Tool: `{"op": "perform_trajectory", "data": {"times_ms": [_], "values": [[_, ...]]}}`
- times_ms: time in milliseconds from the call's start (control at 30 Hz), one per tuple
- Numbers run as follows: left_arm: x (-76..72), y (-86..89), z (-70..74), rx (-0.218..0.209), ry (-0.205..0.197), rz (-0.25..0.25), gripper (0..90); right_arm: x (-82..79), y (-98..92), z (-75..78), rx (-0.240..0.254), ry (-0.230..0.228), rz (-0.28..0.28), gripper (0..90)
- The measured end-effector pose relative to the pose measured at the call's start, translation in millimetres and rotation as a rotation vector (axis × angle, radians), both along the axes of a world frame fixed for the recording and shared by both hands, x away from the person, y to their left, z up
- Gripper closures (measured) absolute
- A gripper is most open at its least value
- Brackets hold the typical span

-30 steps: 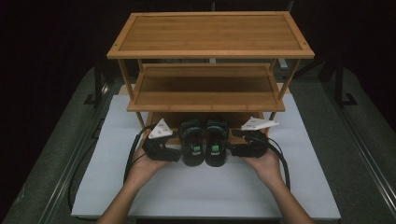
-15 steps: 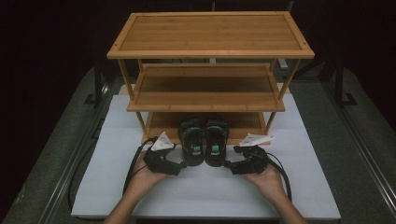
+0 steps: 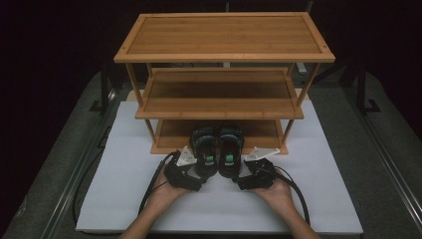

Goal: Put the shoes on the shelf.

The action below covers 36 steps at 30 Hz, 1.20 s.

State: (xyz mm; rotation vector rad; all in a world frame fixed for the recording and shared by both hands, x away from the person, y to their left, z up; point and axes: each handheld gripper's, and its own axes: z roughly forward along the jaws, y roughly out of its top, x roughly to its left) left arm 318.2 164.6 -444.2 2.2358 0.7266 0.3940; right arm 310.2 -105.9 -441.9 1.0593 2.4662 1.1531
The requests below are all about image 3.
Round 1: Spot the person's right hand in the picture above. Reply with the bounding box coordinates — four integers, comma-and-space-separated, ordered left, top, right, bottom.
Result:
252, 177, 296, 215

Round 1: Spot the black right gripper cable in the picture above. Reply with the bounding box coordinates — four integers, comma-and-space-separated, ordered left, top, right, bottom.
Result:
273, 166, 312, 226

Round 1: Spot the wooden three-tier shoe rack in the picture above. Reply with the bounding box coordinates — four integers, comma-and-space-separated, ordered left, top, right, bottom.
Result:
112, 12, 336, 155

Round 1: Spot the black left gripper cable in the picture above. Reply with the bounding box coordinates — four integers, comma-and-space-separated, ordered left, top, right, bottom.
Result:
137, 150, 182, 215

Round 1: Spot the metal table rail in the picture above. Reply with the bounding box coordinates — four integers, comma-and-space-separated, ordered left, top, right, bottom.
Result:
39, 88, 117, 239
342, 87, 422, 230

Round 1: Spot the black sandal with teal straps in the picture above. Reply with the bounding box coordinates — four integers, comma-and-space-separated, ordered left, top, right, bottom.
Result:
217, 123, 246, 180
189, 123, 219, 179

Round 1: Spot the white table board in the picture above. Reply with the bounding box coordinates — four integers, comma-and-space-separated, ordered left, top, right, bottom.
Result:
75, 99, 364, 235

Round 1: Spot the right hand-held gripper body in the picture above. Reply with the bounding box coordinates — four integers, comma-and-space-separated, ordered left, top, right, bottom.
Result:
237, 146, 281, 191

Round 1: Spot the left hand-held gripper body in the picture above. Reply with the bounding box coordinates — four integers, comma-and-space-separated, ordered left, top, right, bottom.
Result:
162, 145, 203, 192

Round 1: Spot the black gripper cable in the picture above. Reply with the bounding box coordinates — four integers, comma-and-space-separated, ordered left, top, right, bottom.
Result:
137, 150, 182, 215
273, 166, 312, 226

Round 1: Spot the person's left hand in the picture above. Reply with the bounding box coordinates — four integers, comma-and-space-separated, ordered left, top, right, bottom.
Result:
146, 172, 192, 208

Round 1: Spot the black metal stand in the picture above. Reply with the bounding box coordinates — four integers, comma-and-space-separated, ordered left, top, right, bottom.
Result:
89, 61, 119, 117
341, 59, 382, 117

